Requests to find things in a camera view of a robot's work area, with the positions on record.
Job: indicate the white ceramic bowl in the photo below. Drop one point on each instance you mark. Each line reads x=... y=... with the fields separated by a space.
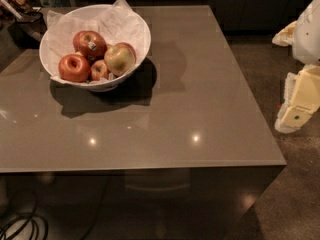
x=140 y=34

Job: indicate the green red apple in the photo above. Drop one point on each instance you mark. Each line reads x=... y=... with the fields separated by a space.
x=120 y=58

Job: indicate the dark bag with strap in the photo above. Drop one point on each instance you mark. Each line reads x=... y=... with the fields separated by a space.
x=28 y=31

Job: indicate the small red yellow apple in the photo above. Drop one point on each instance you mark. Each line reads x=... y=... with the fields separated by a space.
x=99 y=71

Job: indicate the red apple front left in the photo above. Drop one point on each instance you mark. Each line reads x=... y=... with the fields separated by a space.
x=74 y=68

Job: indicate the white crumpled paper liner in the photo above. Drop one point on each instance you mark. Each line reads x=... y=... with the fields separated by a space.
x=116 y=24

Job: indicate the red apple with sticker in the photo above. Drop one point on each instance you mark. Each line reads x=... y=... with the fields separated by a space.
x=90 y=44

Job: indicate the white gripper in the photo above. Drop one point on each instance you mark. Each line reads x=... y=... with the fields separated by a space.
x=308 y=37

